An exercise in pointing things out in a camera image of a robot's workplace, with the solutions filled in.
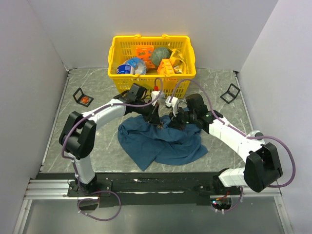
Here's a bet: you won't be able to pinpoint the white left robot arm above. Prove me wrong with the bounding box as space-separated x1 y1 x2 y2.
59 83 165 196

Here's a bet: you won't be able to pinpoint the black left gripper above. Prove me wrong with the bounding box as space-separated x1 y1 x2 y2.
135 100 162 126

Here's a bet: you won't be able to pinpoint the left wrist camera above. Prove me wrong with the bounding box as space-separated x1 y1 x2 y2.
151 85 165 106

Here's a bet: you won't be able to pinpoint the yellow snack bag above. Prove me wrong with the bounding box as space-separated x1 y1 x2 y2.
169 48 187 74

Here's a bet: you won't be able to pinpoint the orange snack box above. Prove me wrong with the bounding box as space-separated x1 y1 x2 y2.
136 46 155 69

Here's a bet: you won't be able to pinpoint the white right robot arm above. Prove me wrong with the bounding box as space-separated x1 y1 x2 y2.
165 94 283 195

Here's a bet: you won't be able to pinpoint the blue t-shirt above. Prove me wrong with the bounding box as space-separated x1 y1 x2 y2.
117 115 208 171

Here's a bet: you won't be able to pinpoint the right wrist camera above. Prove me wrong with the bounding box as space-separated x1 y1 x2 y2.
165 96 179 117

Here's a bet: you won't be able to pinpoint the green avocado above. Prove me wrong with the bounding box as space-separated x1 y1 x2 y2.
151 47 171 67

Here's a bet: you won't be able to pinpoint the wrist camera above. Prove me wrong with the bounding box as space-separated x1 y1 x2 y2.
151 85 165 106
165 96 179 117

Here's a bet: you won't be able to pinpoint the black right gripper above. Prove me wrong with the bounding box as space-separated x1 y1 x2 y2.
169 105 197 131

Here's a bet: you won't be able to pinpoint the orange leaf brooch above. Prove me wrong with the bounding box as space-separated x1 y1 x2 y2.
81 97 89 104

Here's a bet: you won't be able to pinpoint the black right stand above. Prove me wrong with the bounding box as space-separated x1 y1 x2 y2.
220 83 241 104

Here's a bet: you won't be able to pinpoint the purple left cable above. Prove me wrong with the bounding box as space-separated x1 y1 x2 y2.
60 78 163 222

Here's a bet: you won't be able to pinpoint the black stand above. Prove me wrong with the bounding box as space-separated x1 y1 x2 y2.
220 83 241 104
73 87 94 107

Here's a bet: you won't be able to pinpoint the black left stand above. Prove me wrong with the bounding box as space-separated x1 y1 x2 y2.
73 87 94 107

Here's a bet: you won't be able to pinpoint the yellow plastic basket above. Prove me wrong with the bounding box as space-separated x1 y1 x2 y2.
108 35 196 98

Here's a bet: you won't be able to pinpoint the orange cracker box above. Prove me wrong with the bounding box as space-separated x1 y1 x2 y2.
157 58 175 75

